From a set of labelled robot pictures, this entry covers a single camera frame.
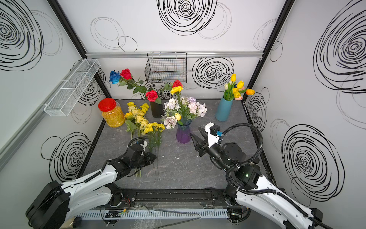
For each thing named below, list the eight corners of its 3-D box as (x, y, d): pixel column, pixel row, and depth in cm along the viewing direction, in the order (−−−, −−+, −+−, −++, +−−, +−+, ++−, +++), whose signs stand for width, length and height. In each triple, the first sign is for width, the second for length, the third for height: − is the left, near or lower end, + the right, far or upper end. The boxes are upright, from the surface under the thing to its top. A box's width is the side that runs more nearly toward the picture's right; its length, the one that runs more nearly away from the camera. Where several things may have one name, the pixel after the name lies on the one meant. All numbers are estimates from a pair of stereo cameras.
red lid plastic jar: (106, 128, 105) (93, 111, 90) (111, 114, 113) (101, 98, 98) (123, 128, 105) (114, 111, 90) (128, 115, 113) (120, 98, 99)
